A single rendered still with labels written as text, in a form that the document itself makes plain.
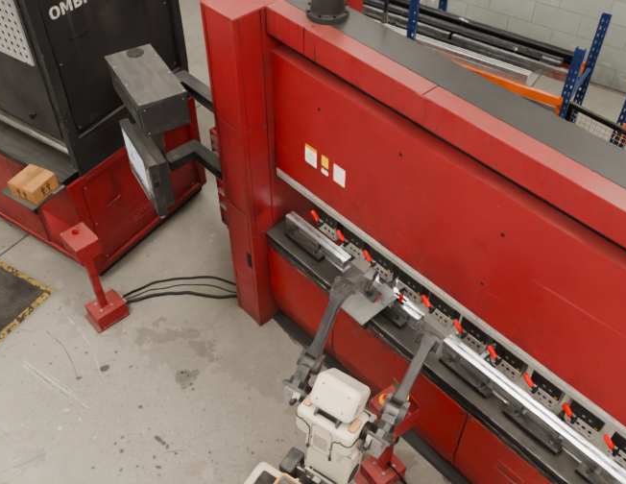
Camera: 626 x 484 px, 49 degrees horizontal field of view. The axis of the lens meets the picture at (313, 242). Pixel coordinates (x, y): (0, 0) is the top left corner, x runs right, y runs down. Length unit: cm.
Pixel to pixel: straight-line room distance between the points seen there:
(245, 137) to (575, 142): 170
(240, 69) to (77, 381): 239
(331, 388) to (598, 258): 116
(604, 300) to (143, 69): 237
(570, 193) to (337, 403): 124
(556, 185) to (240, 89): 162
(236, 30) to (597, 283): 188
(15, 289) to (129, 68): 229
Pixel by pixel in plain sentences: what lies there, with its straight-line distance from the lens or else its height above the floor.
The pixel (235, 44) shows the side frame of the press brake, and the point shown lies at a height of 217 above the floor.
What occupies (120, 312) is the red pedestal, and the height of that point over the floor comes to 6.
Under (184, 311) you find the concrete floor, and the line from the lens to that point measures 494.
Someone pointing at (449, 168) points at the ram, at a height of 203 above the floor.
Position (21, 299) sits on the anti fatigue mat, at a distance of 533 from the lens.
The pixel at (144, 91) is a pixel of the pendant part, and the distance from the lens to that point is 348.
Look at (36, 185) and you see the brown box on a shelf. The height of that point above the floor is 110.
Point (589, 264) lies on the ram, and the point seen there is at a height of 199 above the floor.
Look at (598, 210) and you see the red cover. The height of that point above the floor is 224.
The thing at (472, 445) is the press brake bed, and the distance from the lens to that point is 380.
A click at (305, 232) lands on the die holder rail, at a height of 96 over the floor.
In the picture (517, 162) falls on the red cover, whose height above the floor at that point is 225.
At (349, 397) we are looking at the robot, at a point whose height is 137.
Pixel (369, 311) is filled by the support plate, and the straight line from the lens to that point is 361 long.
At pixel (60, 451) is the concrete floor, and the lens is 456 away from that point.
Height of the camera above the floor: 386
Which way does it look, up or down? 47 degrees down
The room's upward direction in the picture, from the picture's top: straight up
